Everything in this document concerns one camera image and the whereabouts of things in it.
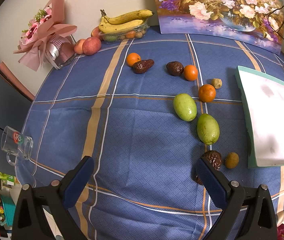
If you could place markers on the orange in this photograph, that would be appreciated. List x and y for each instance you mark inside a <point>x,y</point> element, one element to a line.
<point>190,72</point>
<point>132,58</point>
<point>207,93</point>

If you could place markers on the red apple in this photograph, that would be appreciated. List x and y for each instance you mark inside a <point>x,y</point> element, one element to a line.
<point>91,46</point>

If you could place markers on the yellow banana bunch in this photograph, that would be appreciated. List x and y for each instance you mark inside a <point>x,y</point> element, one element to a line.
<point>125,21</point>

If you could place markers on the white tray green rim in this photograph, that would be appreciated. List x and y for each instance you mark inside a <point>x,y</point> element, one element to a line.
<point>263,103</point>

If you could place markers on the flower painting canvas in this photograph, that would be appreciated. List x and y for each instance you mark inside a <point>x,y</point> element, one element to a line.
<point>257,22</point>

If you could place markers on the small brown kiwi fruit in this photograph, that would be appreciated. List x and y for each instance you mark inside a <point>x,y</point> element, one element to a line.
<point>231,160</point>

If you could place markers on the elongated dark brown date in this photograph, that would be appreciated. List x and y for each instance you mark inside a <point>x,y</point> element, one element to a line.
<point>142,66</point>

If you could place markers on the peach coloured apple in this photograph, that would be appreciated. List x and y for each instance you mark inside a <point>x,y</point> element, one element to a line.
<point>78,48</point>

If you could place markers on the glass mug with logo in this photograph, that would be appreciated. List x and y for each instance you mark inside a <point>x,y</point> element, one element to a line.
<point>16,145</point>

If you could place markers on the blue plaid tablecloth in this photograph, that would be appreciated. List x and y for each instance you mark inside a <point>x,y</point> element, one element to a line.
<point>142,185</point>

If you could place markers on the clear plastic fruit container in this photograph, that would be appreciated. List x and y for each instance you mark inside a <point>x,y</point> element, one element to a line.
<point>135,32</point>

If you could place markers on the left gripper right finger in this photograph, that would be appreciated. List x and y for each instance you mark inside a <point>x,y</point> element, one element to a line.
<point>259,221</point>

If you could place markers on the small tan longan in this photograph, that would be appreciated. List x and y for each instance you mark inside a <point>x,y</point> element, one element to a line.
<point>217,83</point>

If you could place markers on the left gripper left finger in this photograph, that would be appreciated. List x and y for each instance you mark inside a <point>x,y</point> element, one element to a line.
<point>60,195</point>

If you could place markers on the large dark wrinkled date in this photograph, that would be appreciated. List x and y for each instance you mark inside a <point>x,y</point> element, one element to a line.
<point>214,158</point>

